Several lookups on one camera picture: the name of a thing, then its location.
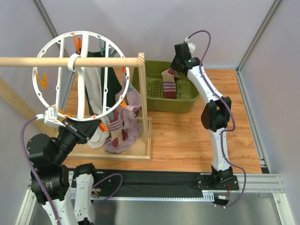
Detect white round clip hanger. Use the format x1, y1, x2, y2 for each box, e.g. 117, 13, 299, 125
32, 31, 130, 121

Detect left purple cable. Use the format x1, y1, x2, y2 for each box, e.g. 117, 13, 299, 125
20, 116, 59, 225

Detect olive green plastic basin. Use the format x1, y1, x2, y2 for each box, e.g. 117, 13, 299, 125
145, 60, 200, 113

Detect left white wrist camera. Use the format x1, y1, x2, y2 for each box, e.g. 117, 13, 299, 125
36, 105, 63, 128

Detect lilac pink garment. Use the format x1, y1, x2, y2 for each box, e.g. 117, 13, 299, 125
104, 89, 143, 155

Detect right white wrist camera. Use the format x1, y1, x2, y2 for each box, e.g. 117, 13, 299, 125
184, 37, 196, 54

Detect maroon striped sock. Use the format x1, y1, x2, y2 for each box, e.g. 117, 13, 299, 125
109, 109, 128, 148

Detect orange clothes peg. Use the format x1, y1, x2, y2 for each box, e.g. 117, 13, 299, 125
98, 122, 109, 132
34, 71, 47, 89
120, 95, 127, 109

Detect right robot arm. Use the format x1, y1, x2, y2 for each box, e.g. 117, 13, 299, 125
171, 42, 233, 188

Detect white cloth garment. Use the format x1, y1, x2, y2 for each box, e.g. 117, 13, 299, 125
87, 117, 111, 149

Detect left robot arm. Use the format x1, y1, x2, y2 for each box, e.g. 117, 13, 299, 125
22, 118, 101, 225

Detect dark green white garment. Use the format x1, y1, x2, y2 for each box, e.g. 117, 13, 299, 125
84, 51, 124, 117

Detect aluminium frame rail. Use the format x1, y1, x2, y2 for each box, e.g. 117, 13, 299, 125
68, 170, 284, 205

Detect wooden hanging rack frame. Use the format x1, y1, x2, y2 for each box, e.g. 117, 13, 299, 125
0, 53, 152, 161

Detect teal clothes peg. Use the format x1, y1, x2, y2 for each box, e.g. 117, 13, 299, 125
107, 109, 118, 126

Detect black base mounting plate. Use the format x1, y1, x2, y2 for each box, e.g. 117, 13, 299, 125
94, 170, 239, 199

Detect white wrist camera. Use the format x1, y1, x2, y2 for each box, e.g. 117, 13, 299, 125
184, 37, 196, 54
36, 105, 63, 128

